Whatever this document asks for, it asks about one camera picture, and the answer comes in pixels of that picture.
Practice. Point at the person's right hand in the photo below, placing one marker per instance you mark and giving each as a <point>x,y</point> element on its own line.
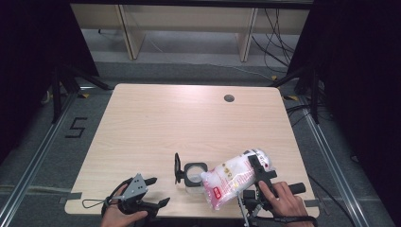
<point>290,208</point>

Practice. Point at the light wooden shelf unit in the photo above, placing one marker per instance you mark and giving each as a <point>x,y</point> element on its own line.
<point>189,19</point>

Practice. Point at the black curtain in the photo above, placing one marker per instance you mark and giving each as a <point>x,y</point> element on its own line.
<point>362,78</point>
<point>31,63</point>

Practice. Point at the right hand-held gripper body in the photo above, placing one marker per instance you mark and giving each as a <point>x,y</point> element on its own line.
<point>252,201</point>

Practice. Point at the glass jar with black lid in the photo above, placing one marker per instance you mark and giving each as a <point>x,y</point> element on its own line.
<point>189,183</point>

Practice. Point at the yellow black tape piece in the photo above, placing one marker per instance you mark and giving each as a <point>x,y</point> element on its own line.
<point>83,95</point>
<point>291,98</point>
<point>274,77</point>

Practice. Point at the black metal stand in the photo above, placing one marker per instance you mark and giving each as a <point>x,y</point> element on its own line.
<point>57,94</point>
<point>313,94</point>

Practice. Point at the grey tape strip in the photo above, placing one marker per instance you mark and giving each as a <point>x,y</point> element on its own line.
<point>71,197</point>
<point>311,203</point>

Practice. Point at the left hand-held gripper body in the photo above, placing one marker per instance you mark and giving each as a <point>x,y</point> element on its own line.
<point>135,187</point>

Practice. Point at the red and white pouch bag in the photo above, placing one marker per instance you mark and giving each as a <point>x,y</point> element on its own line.
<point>227,179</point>

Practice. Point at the person's left hand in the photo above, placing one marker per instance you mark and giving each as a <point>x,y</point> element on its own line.
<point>115,217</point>

